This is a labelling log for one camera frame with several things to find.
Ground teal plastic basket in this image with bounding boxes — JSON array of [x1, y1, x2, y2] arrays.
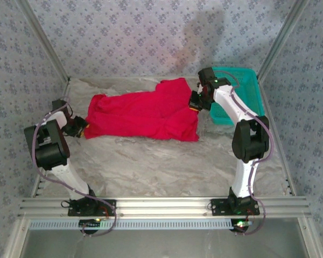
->
[[209, 66, 265, 126]]

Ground red t-shirt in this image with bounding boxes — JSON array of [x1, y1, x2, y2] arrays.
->
[[84, 77, 200, 142]]

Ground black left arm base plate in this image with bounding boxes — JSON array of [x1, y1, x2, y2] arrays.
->
[[67, 198, 117, 217]]

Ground aluminium frame post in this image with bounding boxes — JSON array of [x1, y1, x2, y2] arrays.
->
[[16, 0, 71, 83], [257, 0, 312, 80]]

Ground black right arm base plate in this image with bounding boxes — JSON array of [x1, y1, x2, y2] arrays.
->
[[210, 198, 261, 217]]

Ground aluminium mounting rail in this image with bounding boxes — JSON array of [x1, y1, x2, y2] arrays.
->
[[18, 196, 312, 218]]

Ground slotted grey cable duct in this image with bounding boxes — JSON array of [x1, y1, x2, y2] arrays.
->
[[29, 218, 250, 231]]

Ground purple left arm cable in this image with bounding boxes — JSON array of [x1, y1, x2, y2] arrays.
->
[[32, 96, 118, 239]]

